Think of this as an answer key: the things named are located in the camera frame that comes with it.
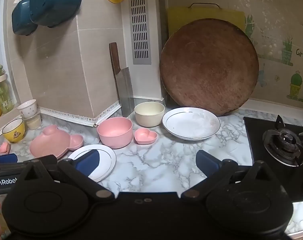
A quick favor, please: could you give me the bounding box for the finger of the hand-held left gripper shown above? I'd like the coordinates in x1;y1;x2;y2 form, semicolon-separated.
0;153;18;164

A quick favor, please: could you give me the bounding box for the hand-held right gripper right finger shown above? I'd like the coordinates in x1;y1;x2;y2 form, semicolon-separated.
181;150;279;203

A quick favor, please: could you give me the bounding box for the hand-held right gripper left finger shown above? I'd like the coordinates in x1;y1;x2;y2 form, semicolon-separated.
24;149;116;203

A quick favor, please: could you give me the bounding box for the pink bowl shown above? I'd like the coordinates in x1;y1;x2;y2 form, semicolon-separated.
97;117;133;149

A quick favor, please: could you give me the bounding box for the white deep plate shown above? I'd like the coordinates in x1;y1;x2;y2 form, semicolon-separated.
162;107;221;141

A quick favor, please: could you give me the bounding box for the pink bear-shaped plate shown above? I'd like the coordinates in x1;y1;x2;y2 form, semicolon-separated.
30;125;84;159

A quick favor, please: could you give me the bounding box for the pink heart-shaped dish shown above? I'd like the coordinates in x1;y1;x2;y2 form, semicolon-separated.
134;128;157;145

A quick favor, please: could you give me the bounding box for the cream bowl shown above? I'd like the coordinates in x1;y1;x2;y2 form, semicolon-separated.
134;102;165;127

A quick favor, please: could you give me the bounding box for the yellow printed cup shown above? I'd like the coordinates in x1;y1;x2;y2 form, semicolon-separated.
2;118;26;143

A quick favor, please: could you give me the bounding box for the small glass jar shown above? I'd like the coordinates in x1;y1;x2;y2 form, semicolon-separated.
24;112;42;130

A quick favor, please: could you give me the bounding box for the white music-note edging strip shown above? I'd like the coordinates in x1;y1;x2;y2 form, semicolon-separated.
94;99;122;127
39;106;96;127

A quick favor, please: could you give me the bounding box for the black gas stove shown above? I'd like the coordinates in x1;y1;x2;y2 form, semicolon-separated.
243;115;303;202

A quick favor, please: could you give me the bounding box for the white dotted cup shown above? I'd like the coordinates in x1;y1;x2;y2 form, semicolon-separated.
17;99;37;118

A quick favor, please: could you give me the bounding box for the green glass bottle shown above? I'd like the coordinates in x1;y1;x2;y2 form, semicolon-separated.
0;63;14;114

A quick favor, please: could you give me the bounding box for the gas burner grate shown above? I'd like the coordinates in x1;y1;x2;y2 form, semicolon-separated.
263;115;303;167

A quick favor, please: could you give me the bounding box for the round wooden cutting board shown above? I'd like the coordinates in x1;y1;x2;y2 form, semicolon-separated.
159;18;259;117

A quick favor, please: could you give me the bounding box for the grey metal vent grille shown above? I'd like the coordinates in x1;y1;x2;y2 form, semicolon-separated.
128;0;151;65

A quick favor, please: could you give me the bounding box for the yellow plastic cutting board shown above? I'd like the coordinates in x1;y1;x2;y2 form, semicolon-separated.
166;3;246;40

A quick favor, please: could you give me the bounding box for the cleaver with wooden handle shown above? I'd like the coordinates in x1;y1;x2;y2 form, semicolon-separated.
109;42;135;118

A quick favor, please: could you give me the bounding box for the plant print wall sticker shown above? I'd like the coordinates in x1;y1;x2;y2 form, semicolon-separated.
244;12;303;104

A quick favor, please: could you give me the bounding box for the small teal wall basket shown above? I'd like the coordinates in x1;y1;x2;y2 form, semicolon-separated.
12;0;38;36

